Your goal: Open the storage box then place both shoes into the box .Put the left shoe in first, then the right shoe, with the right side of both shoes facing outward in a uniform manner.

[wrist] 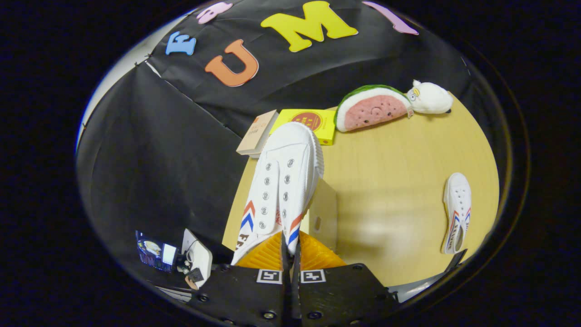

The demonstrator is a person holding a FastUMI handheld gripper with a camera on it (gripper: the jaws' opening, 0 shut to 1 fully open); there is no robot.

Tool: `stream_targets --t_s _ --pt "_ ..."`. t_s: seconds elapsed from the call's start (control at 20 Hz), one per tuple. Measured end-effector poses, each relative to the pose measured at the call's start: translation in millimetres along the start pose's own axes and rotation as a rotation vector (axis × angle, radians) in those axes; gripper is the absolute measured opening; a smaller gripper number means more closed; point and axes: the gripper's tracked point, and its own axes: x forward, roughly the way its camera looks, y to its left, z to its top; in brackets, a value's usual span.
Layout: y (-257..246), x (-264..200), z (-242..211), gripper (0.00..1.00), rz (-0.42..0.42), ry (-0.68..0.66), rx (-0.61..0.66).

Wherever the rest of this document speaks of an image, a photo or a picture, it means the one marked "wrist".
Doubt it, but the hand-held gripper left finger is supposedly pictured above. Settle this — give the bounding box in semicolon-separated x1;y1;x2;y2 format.
188;231;291;327

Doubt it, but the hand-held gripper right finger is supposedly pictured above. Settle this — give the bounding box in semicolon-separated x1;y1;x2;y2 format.
290;232;400;327

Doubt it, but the beige storage box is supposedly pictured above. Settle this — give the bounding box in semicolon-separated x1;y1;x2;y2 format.
302;179;339;253

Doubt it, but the white shoe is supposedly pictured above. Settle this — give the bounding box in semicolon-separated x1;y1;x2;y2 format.
441;173;473;255
231;122;325;266

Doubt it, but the white device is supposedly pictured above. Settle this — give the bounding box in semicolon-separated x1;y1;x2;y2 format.
182;228;213;289

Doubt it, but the black backdrop cloth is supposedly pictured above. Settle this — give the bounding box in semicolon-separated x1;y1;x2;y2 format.
77;0;500;291

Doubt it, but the yellow book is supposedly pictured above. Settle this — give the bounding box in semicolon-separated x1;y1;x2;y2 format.
270;109;336;146

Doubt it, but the watermelon slice plush toy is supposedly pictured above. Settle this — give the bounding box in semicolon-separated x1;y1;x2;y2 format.
335;85;413;133

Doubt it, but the white plush toy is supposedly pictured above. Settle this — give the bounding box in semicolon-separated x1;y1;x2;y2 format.
406;80;453;114

